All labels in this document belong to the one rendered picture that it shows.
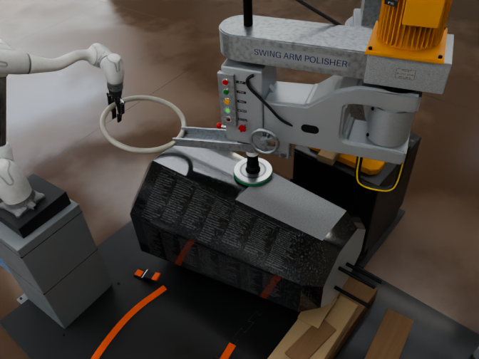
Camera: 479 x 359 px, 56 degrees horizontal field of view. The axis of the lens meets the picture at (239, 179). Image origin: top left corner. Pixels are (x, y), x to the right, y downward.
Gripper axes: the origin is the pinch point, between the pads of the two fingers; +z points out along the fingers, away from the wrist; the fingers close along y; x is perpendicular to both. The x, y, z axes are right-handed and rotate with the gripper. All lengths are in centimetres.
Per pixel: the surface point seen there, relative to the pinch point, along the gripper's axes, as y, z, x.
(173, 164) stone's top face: 47.2, 7.2, -0.9
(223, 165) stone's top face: 72, 1, 14
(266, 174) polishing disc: 98, -8, 18
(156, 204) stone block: 52, 23, -20
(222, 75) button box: 71, -68, -1
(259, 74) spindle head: 86, -74, 5
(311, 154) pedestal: 104, 4, 64
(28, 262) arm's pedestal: 24, 36, -87
